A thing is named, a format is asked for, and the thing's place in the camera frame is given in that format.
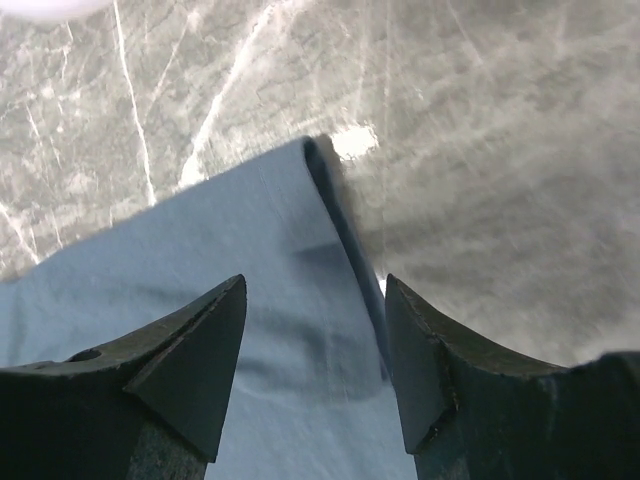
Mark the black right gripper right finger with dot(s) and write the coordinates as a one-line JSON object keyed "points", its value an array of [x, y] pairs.
{"points": [[472, 409]]}

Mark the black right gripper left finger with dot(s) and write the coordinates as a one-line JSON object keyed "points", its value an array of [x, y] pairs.
{"points": [[148, 405]]}

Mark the teal blue t shirt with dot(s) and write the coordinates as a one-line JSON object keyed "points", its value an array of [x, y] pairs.
{"points": [[311, 396]]}

